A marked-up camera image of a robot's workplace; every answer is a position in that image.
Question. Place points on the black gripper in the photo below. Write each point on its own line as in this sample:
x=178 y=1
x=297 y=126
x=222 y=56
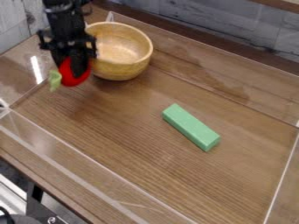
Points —
x=67 y=40

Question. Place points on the red plush fruit green stem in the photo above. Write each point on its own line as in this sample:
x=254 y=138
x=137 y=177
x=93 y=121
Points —
x=69 y=75

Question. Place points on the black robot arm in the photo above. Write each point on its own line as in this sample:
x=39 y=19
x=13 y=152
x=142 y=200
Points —
x=66 y=5

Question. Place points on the wooden bowl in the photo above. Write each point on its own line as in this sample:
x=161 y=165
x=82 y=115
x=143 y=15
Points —
x=125 y=50

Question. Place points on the green rectangular block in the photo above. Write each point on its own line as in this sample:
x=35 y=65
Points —
x=202 y=135

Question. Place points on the clear acrylic tray enclosure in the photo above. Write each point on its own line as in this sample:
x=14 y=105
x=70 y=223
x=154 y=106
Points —
x=95 y=146

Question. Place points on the black table leg bracket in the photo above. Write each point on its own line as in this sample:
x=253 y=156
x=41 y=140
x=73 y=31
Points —
x=46 y=209

